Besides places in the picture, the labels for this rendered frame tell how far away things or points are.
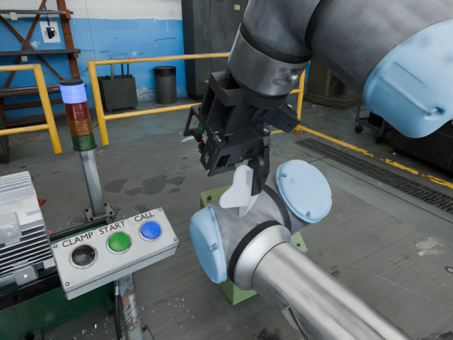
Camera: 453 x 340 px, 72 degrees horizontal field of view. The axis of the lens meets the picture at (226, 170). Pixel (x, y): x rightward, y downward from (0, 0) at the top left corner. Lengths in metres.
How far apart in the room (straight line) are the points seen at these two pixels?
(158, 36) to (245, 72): 5.68
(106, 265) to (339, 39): 0.40
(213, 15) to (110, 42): 1.75
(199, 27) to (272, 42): 5.48
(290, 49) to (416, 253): 0.80
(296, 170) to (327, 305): 0.24
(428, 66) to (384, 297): 0.67
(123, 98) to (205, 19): 1.90
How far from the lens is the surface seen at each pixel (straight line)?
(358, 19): 0.24
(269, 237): 0.46
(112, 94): 5.35
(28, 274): 0.66
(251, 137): 0.37
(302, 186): 0.55
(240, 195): 0.42
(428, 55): 0.22
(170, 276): 0.82
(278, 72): 0.30
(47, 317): 0.77
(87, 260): 0.49
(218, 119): 0.35
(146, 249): 0.50
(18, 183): 0.66
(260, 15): 0.29
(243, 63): 0.31
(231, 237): 0.46
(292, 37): 0.28
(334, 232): 0.99
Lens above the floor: 1.37
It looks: 26 degrees down
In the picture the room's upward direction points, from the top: straight up
